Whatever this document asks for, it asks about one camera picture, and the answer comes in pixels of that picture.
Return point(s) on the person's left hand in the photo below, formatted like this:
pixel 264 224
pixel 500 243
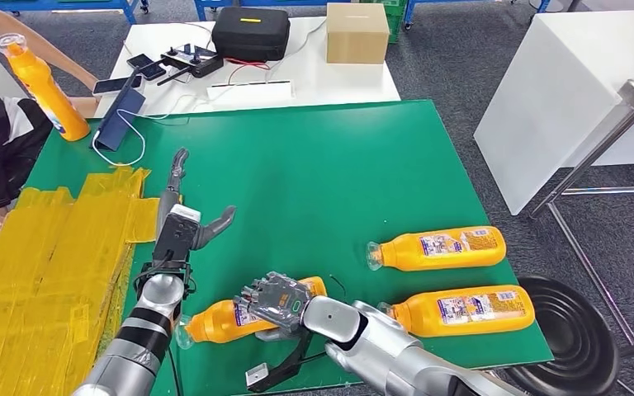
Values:
pixel 90 82

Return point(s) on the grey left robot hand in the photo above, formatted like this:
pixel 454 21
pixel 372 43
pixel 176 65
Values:
pixel 177 175

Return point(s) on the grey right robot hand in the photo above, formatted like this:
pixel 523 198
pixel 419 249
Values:
pixel 279 300

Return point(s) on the orange bottle with blue logo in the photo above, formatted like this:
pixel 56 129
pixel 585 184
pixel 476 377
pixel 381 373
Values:
pixel 49 98

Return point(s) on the orange bottle with label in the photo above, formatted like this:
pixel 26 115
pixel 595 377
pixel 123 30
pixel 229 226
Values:
pixel 443 248
pixel 464 311
pixel 213 325

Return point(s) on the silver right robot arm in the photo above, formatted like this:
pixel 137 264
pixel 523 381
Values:
pixel 382 350

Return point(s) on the person's left forearm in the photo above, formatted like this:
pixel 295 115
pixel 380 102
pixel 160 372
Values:
pixel 65 63

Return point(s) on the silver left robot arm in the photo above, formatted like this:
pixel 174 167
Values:
pixel 158 295

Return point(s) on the smartphone with pale screen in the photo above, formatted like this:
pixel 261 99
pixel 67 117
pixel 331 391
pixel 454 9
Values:
pixel 112 86

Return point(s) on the blue tablet cover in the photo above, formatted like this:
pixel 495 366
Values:
pixel 121 119

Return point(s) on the black smartphone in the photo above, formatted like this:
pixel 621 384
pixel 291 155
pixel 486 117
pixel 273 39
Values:
pixel 139 60
pixel 153 71

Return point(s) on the white power strip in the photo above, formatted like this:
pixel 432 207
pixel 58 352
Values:
pixel 248 93

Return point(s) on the black remote controller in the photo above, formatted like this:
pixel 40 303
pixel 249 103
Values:
pixel 198 63

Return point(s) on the blue metal rack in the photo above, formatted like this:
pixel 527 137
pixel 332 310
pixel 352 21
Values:
pixel 199 11

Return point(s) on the green table board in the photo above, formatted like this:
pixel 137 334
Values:
pixel 350 164

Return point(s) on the black carrying case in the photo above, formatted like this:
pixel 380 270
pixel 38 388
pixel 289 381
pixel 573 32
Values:
pixel 250 34

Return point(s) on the yellow tape sheet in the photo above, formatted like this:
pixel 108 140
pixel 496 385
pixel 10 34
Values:
pixel 49 284

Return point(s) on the cardboard box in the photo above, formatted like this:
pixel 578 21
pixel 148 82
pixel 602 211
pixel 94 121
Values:
pixel 357 34

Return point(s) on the green plastic crate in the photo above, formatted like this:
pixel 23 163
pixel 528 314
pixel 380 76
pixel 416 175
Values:
pixel 396 24

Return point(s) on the black round stool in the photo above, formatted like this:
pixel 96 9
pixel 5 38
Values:
pixel 563 336

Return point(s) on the large white table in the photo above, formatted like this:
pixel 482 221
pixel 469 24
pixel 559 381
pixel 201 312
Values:
pixel 552 98

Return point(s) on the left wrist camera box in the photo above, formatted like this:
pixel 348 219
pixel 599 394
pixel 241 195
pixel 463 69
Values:
pixel 177 238

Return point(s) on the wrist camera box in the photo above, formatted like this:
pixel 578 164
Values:
pixel 273 377
pixel 177 238

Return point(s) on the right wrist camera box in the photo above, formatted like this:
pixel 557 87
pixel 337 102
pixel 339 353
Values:
pixel 273 377

